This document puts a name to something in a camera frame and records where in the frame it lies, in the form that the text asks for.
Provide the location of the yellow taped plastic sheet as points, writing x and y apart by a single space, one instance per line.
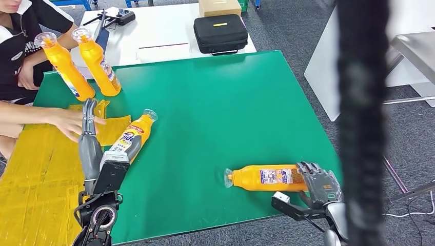
40 176

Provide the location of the black zippered carrying case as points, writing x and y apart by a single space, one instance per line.
220 34

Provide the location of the green plastic crate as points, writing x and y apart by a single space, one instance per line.
243 4

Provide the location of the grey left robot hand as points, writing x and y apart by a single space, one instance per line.
89 159

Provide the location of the dark blue tablet cover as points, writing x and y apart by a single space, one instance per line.
102 36

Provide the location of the person's right forearm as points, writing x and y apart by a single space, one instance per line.
23 113

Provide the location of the thin black rod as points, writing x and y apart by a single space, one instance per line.
163 46

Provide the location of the person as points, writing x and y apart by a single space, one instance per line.
13 40

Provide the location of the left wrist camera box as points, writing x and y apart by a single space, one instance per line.
110 176

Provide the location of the stainless steel table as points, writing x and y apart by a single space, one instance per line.
419 51

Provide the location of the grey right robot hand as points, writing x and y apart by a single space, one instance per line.
321 186

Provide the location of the black remote controller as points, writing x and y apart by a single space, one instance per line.
124 17

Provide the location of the green table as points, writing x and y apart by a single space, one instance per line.
221 102

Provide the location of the orange detergent bottle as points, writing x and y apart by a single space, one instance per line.
251 178
136 130
69 74
100 74

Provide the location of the person's right hand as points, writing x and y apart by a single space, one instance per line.
69 124

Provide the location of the person's left hand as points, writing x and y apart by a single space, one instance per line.
26 76

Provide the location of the blue metal frame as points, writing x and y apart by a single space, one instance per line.
71 2
129 2

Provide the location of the white partition panel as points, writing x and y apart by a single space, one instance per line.
319 74

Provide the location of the white table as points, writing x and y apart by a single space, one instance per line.
153 30

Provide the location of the person's left forearm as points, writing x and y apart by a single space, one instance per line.
34 58

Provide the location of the brown cardboard box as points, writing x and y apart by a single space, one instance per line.
219 7

